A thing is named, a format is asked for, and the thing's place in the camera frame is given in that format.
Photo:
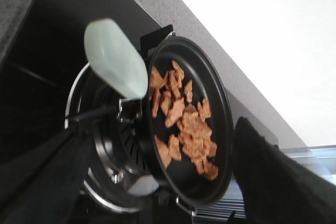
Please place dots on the black left burner grate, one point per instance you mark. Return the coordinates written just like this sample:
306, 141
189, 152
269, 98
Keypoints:
118, 178

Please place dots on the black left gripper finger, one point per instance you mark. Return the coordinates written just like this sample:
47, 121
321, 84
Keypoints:
42, 185

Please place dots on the brown meat pieces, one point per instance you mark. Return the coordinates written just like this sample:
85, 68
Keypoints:
173, 97

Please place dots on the black frying pan mint handle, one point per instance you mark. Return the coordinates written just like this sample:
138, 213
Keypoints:
114, 59

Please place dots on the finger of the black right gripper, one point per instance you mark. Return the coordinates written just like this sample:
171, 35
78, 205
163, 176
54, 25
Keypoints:
275, 188

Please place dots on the black glass gas cooktop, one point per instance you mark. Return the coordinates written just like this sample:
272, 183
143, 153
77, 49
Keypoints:
41, 56

